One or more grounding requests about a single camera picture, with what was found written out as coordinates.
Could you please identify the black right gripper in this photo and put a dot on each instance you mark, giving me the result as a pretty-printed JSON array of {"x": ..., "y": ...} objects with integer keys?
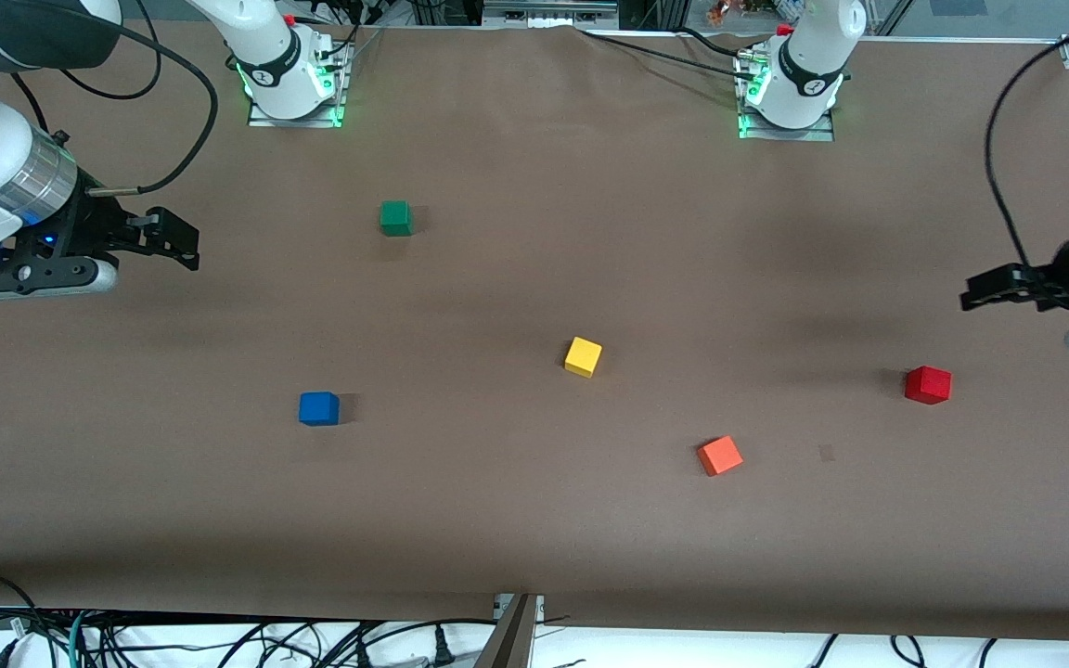
[{"x": 92, "y": 225}]

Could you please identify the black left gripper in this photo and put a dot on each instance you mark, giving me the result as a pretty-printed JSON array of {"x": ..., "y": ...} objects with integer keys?
[{"x": 1043, "y": 286}]

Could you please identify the red wooden cube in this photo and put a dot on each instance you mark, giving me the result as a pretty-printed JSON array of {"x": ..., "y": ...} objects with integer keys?
[{"x": 927, "y": 384}]

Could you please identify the blue wooden cube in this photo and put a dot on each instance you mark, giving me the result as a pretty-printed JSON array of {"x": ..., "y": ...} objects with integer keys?
[{"x": 318, "y": 408}]

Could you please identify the green wooden cube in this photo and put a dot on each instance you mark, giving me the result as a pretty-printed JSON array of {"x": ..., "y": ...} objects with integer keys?
[{"x": 395, "y": 217}]

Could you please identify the orange wooden cube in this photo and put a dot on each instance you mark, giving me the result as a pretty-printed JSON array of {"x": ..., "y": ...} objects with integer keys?
[{"x": 719, "y": 456}]

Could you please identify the brown table cover sheet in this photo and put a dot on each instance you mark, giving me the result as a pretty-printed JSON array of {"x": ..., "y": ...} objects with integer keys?
[{"x": 534, "y": 232}]

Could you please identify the yellow wooden cube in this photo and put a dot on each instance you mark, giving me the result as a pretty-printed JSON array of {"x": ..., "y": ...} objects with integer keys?
[{"x": 583, "y": 355}]

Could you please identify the black power plug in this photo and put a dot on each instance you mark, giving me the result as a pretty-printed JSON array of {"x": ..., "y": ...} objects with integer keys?
[{"x": 443, "y": 648}]

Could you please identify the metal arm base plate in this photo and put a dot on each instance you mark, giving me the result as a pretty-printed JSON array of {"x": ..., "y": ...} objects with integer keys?
[
  {"x": 298, "y": 121},
  {"x": 785, "y": 134}
]

